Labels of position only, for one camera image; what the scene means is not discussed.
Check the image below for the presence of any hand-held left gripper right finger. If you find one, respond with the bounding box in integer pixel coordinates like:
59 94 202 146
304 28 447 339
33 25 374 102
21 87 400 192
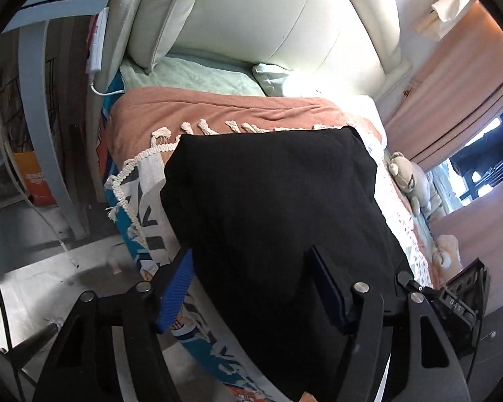
309 245 464 402

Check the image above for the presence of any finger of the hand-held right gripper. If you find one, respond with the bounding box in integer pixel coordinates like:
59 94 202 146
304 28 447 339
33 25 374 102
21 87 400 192
396 271 445 302

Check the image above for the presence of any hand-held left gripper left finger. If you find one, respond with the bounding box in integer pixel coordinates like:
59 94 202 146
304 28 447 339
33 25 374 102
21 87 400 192
31 248 193 402

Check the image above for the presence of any black long-sleeve shirt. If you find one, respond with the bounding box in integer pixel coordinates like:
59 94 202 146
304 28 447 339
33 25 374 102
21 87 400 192
161 128 411 402

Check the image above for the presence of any peach plush pillow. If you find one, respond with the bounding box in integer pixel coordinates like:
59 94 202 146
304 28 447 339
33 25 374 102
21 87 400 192
432 234 464 277

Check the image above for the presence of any colourful printed bed sheet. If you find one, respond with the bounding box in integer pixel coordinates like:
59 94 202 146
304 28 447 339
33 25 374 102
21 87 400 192
96 71 302 402

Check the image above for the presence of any light blue bedding pile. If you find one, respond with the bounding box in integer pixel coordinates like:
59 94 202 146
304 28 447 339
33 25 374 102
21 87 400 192
425 161 462 218

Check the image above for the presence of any grey plush animal toy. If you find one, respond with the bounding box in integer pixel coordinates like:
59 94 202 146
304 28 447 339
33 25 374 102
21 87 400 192
388 151 434 218

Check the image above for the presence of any black framed window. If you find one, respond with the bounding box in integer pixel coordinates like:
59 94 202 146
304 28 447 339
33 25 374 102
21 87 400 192
448 107 503 208

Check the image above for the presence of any hanging dark garment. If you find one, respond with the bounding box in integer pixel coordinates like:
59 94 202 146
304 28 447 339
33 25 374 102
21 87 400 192
450 119 503 177

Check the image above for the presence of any orange cardboard box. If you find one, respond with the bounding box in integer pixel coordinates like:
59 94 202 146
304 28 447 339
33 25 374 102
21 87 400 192
12 151 63 208

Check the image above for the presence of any pale blue bedside cabinet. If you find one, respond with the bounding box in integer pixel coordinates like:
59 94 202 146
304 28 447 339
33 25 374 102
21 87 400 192
2 0 112 239

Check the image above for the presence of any white power strip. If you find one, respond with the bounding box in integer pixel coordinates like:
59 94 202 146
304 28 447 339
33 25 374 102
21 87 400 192
87 6 110 74

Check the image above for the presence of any white hanging cloth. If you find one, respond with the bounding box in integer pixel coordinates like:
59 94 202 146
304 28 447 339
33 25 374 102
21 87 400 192
415 0 476 40

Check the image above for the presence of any cream padded headboard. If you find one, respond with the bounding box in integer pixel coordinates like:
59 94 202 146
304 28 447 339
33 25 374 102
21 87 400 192
109 0 413 93

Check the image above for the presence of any black cable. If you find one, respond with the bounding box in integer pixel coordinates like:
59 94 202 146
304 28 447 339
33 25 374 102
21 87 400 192
0 230 26 402

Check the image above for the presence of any white charging cable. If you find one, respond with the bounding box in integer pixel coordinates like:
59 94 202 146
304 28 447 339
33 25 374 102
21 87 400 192
90 71 126 95

